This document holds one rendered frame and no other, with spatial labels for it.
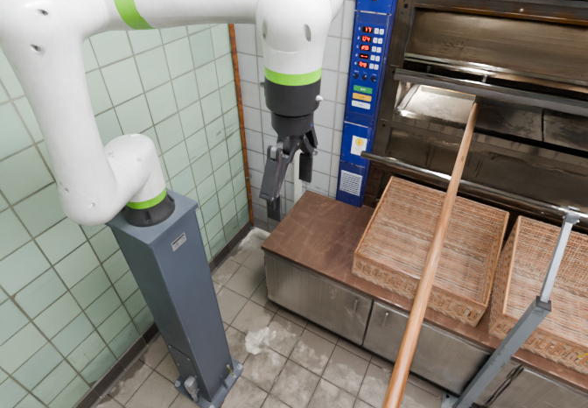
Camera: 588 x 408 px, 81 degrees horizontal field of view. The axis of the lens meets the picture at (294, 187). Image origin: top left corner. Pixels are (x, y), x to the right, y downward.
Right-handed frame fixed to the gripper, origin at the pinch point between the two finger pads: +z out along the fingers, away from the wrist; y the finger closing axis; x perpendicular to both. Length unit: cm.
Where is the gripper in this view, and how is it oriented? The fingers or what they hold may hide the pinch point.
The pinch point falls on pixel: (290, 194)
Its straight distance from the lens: 72.7
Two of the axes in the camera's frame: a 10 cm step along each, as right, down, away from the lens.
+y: -4.6, 5.7, -6.8
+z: -0.2, 7.6, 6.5
